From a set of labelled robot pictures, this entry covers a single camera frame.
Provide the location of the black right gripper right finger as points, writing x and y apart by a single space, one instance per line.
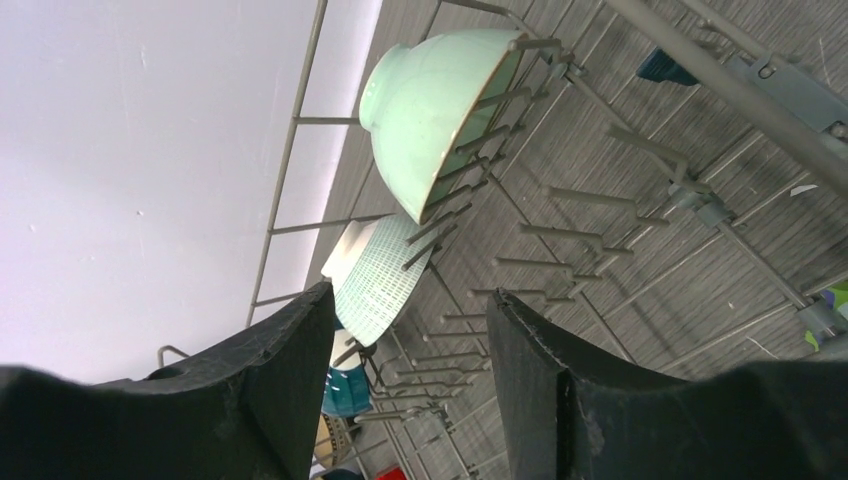
572 410

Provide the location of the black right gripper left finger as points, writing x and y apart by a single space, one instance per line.
245 408

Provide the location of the brown patterned bowl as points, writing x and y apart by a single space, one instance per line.
333 441

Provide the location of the mint green bowl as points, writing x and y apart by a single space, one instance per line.
420 107

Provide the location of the teal white bowl back left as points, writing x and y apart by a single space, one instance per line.
346 392

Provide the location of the pale green bowl middle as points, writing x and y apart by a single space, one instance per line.
374 268

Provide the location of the green owl toy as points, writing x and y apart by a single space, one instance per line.
826 318

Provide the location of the grey wire dish rack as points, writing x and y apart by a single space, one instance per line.
650 220

